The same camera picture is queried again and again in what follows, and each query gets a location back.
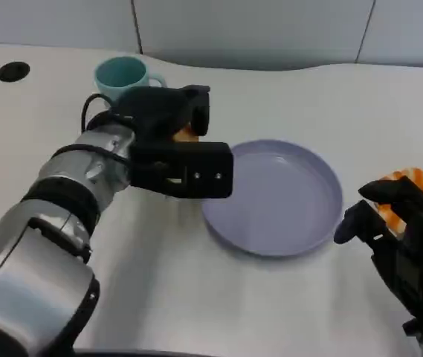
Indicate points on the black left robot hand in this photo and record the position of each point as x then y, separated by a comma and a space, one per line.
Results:
155, 111

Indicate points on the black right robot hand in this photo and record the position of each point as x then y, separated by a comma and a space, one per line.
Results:
415, 256

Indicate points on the pale green mug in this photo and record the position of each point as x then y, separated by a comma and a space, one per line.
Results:
118, 76

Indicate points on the lilac plate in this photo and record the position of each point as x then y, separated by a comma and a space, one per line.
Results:
281, 201

